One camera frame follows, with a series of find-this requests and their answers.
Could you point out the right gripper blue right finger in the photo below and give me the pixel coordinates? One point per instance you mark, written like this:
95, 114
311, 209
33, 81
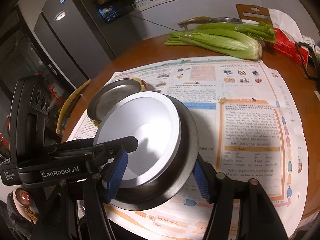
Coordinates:
205, 177

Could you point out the shallow steel plate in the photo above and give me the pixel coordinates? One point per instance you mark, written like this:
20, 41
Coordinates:
112, 99

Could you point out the newspaper mat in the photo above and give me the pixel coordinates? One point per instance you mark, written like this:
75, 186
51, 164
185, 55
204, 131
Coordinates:
247, 122

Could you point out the celery bunch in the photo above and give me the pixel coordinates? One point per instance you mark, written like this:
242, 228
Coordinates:
224, 41
262, 31

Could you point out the orange plastic plate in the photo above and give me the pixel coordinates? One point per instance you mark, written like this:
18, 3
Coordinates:
144, 84

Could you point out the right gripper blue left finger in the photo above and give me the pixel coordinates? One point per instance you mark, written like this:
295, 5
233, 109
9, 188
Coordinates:
112, 176

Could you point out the red tissue box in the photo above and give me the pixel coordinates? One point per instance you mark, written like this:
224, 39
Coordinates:
287, 35

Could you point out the curved wooden chair left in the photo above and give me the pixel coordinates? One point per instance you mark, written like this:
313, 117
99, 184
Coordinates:
69, 104

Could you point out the grey refrigerator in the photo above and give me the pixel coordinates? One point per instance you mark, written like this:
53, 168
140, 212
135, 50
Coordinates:
79, 44

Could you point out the yellow shell shaped plate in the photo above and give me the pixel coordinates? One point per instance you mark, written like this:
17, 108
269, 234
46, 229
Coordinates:
138, 82

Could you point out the celery bunch rear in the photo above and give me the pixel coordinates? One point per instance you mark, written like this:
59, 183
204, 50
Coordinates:
262, 31

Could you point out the blue box on shelf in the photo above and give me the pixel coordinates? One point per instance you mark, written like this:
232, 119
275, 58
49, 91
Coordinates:
109, 13

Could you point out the black thermos bottle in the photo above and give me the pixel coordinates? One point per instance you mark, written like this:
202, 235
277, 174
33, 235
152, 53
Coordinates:
315, 77

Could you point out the left hand red nails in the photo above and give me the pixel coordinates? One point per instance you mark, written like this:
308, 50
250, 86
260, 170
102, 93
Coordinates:
25, 205

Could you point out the curved wooden chair far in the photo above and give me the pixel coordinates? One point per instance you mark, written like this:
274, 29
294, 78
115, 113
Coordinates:
195, 20

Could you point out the wooden slat back chair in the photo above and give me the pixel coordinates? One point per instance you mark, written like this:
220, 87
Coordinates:
254, 13

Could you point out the large steel bowl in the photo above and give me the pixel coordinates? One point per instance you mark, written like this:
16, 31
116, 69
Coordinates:
169, 183

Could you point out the small steel bowl far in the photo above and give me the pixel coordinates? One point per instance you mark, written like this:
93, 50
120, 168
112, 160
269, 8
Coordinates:
226, 20

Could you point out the curved wooden chair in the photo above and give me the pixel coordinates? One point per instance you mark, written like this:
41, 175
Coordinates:
69, 104
195, 20

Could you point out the instant noodle cup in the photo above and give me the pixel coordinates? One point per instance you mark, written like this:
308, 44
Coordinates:
153, 120

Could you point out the celery bunch front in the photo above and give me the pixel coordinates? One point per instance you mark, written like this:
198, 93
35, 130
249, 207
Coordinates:
224, 41

